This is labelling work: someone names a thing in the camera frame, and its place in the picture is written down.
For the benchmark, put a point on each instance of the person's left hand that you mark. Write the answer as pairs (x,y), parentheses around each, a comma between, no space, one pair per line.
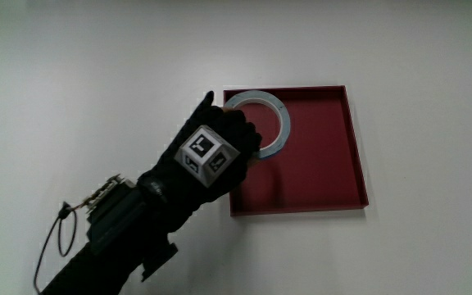
(219,123)

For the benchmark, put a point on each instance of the blue tape roll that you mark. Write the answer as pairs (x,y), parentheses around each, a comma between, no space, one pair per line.
(284,119)

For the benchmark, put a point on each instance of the dark red square tray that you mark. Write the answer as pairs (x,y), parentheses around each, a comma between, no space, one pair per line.
(322,164)

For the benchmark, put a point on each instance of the black wrist sensor module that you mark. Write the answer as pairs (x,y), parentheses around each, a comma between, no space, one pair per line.
(115,217)

